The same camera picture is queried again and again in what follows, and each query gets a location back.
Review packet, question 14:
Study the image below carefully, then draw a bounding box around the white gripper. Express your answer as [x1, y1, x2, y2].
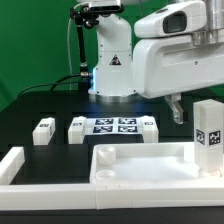
[133, 35, 224, 124]

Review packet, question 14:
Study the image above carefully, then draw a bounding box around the white desk tabletop tray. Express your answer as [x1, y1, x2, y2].
[89, 142, 224, 188]

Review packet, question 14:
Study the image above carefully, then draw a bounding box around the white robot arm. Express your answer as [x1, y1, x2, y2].
[78, 0, 224, 124]

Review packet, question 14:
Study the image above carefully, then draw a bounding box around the fiducial marker base sheet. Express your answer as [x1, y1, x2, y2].
[85, 117, 142, 135]

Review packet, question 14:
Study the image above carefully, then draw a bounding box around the white U-shaped obstacle fence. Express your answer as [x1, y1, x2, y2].
[0, 147, 224, 211]

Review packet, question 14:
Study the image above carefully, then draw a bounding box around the black camera on mount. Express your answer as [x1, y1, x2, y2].
[88, 0, 123, 14]

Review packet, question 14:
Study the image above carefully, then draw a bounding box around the black cable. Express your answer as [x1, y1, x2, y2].
[16, 73, 84, 98]

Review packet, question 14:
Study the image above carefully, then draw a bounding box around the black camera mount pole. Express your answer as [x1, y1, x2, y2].
[70, 6, 99, 86]

